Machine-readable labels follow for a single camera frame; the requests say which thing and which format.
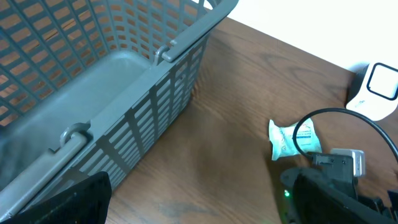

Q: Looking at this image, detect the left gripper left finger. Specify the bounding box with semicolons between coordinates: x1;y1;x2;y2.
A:
1;171;112;224

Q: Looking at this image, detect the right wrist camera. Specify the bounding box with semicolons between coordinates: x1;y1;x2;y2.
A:
331;148;366;177

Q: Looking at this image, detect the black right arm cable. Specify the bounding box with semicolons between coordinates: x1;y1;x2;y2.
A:
292;107;398;164

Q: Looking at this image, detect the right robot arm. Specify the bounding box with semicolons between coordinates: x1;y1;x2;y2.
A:
280;153;397;224

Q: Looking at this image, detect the teal snack packet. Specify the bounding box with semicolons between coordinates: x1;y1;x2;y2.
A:
269;119;322;161

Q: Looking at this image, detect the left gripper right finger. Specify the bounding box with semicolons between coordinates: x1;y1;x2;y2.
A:
292;172;397;223

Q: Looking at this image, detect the grey plastic shopping basket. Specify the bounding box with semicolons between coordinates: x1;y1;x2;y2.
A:
1;0;237;220

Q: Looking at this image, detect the white barcode scanner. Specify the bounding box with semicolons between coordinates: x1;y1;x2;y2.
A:
345;62;397;121

